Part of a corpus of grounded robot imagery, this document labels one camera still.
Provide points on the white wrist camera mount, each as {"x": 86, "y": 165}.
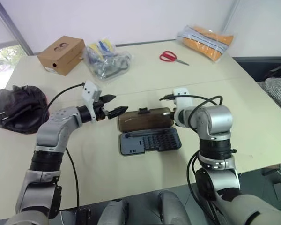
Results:
{"x": 183, "y": 96}
{"x": 90, "y": 92}

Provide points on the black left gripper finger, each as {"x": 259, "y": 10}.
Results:
{"x": 118, "y": 111}
{"x": 108, "y": 98}

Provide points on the small black box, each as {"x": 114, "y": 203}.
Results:
{"x": 83, "y": 216}

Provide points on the black crumpled bag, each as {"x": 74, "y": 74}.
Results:
{"x": 18, "y": 109}

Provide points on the clear bag of hardware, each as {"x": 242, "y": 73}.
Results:
{"x": 107, "y": 62}

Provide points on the grey knitted cloth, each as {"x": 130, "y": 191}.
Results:
{"x": 277, "y": 92}

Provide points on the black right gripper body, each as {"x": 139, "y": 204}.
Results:
{"x": 170, "y": 114}

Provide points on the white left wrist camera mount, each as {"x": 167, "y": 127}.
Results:
{"x": 90, "y": 92}

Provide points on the open bit set case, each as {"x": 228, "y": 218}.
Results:
{"x": 150, "y": 137}

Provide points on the brown cardboard box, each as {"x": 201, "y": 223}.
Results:
{"x": 61, "y": 55}

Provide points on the grey window frame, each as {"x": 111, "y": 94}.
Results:
{"x": 14, "y": 28}

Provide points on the thin pale stick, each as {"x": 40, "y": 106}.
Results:
{"x": 127, "y": 120}

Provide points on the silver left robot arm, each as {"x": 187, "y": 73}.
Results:
{"x": 52, "y": 131}

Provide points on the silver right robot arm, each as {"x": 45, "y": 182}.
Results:
{"x": 215, "y": 131}

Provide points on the dark grey chair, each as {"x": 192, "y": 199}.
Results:
{"x": 260, "y": 68}

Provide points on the clear bag of orange items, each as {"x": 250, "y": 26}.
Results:
{"x": 206, "y": 42}

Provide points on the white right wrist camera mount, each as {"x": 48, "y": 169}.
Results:
{"x": 183, "y": 96}

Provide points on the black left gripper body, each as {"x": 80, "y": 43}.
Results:
{"x": 100, "y": 112}

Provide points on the black chair base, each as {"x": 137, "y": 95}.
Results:
{"x": 279, "y": 179}

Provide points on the grey rounded robot leg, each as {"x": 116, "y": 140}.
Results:
{"x": 114, "y": 212}
{"x": 173, "y": 207}

